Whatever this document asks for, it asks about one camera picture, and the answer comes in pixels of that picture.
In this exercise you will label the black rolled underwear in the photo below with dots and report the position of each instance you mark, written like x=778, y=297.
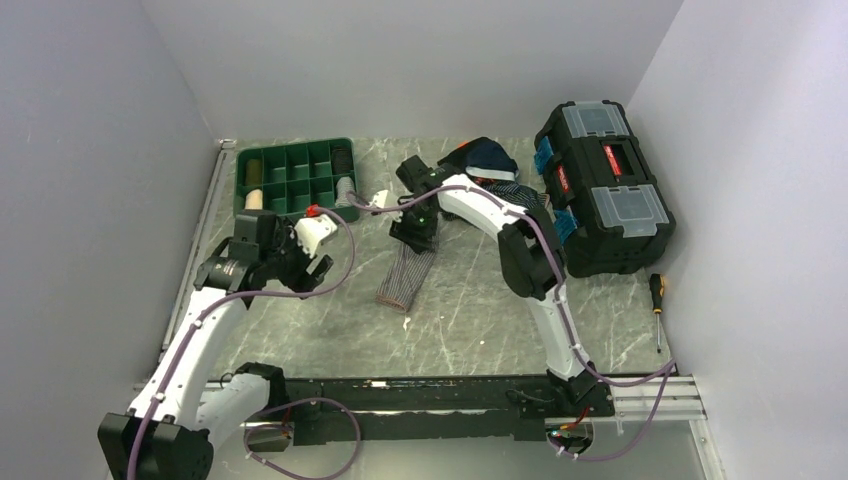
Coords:
x=341, y=159

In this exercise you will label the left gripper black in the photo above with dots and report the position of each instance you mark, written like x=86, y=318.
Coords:
x=301, y=279

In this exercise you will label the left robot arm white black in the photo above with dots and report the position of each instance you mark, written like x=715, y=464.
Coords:
x=168, y=432

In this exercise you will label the black toolbox clear lids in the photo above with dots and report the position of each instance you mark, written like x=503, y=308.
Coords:
x=593, y=167

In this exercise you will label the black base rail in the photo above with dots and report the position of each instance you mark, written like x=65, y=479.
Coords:
x=521, y=407

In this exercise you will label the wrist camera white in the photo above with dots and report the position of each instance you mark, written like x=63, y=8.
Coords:
x=314, y=229
x=380, y=201

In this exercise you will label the grey striped underwear orange trim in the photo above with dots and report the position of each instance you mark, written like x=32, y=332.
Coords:
x=405, y=278

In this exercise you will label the black underwear tan patch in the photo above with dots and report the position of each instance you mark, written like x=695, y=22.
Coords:
x=458, y=158

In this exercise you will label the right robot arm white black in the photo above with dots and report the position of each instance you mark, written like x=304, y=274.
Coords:
x=531, y=258

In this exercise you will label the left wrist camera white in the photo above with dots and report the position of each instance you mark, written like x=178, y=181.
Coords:
x=314, y=229

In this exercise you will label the dark navy underwear white band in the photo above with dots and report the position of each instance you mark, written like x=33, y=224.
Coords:
x=486, y=158

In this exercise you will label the cream rolled underwear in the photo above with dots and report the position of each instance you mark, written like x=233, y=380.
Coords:
x=254, y=200

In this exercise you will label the aluminium frame rail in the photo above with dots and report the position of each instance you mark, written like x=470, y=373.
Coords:
x=666, y=398

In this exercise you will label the grey striped rolled underwear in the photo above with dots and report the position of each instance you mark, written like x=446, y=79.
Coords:
x=345, y=192

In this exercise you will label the olive rolled underwear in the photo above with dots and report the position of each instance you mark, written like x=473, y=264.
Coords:
x=253, y=173

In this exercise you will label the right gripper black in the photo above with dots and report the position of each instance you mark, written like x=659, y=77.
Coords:
x=419, y=240

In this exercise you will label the green divided organizer tray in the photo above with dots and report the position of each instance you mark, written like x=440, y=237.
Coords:
x=296, y=176

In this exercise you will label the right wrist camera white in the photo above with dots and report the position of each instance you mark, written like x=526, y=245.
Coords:
x=380, y=201

